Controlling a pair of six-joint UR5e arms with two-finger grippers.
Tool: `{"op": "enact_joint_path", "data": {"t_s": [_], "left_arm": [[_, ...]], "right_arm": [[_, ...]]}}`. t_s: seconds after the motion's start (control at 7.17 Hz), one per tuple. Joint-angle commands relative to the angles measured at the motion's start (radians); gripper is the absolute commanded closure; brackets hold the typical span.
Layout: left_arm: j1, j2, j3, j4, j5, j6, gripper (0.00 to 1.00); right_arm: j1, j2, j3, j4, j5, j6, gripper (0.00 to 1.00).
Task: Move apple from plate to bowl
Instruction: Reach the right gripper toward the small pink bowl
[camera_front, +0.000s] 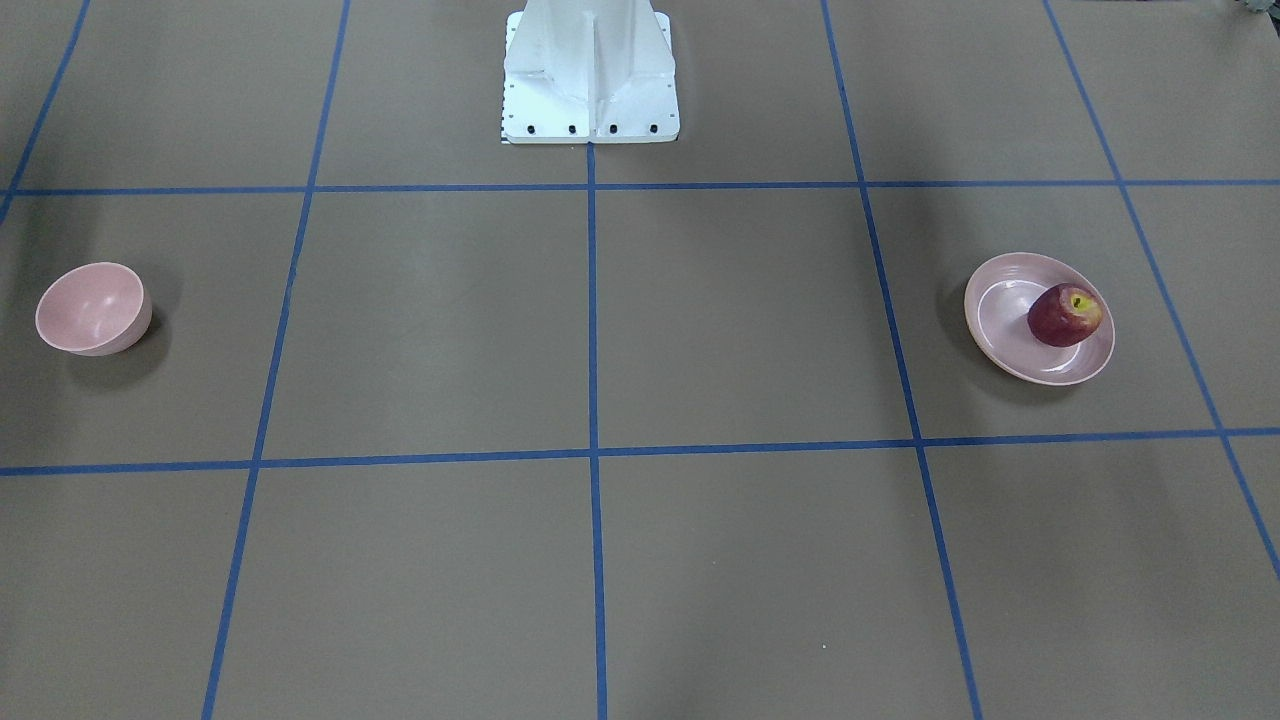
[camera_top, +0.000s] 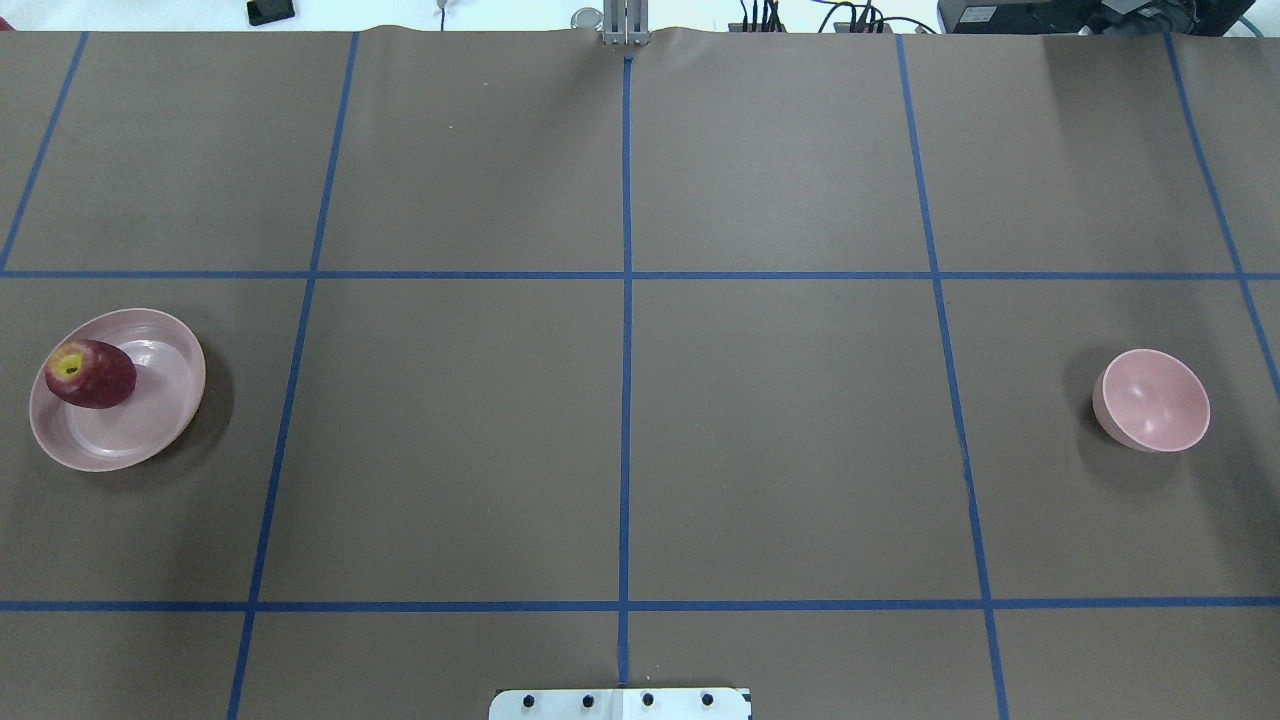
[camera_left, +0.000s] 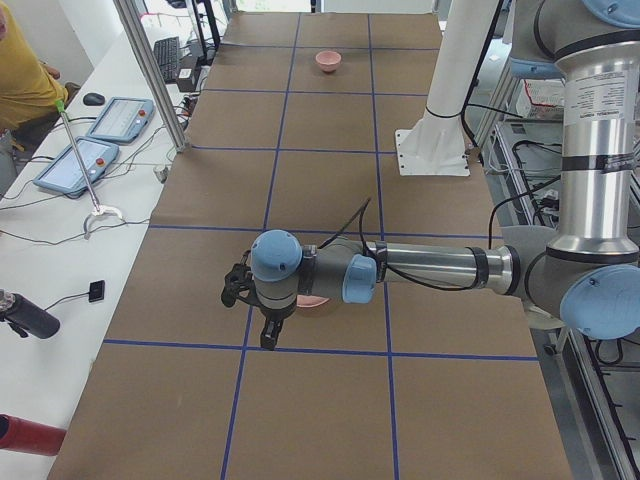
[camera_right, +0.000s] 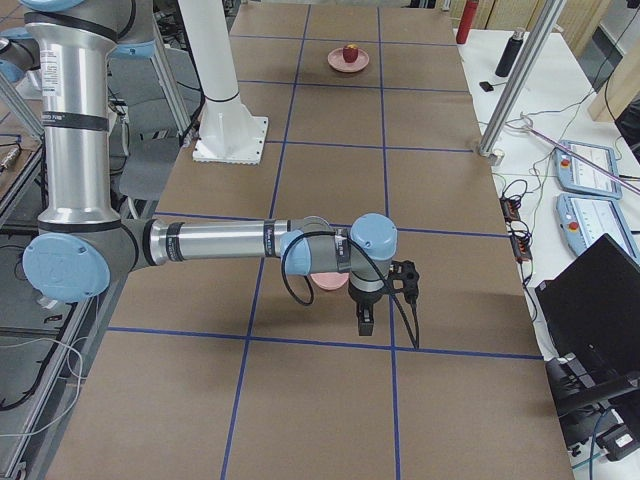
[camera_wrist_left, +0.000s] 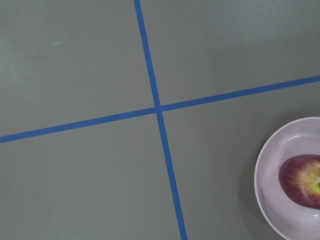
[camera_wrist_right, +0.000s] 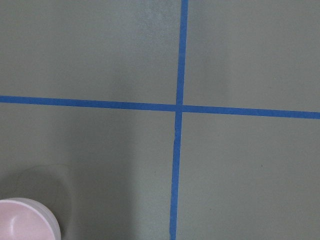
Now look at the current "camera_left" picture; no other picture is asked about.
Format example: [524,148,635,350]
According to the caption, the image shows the black computer mouse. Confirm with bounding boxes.
[82,92,106,106]

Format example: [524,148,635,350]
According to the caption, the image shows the black keyboard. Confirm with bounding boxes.
[153,36,180,83]

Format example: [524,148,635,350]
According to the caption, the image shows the teach pendant tablet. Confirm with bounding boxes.
[33,137,119,197]
[87,97,155,144]

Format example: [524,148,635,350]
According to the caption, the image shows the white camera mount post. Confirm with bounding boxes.
[395,0,501,177]

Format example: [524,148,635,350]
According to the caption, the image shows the aluminium frame post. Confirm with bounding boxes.
[113,0,188,153]

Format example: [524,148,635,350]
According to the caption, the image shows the pink plate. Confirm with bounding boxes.
[296,295,330,308]

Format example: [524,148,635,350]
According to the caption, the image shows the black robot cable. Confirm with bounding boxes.
[319,197,506,291]

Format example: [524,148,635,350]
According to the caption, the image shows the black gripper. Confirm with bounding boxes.
[221,251,284,349]

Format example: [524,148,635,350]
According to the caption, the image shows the small black square device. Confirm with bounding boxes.
[88,280,106,303]

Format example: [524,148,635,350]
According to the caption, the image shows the pink bowl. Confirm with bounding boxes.
[314,50,342,74]

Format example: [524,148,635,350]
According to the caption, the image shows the lower teach pendant tablet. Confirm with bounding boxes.
[33,137,119,197]

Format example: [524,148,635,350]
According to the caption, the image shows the red cylinder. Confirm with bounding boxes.
[1,414,67,456]

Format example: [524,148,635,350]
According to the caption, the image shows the black bottle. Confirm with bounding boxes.
[1,290,60,339]

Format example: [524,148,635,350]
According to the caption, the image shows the upper teach pendant tablet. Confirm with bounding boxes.
[87,97,155,144]

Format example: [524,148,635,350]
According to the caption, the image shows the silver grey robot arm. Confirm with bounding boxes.
[221,1,639,349]

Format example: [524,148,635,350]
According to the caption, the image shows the person in yellow shirt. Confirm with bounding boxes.
[1,2,68,131]

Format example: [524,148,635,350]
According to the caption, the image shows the brown paper table mat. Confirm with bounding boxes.
[50,13,571,479]

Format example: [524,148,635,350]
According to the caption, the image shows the reacher grabber stick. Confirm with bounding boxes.
[55,99,124,240]

